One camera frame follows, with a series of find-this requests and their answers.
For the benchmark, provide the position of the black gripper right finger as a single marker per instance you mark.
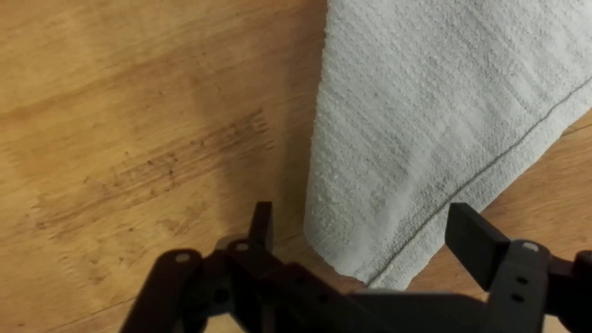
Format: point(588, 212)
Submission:
point(477, 246)

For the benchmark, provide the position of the white towel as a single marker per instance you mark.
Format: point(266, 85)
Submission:
point(431, 92)

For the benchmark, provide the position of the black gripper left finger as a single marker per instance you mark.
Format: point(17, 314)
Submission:
point(259, 296)

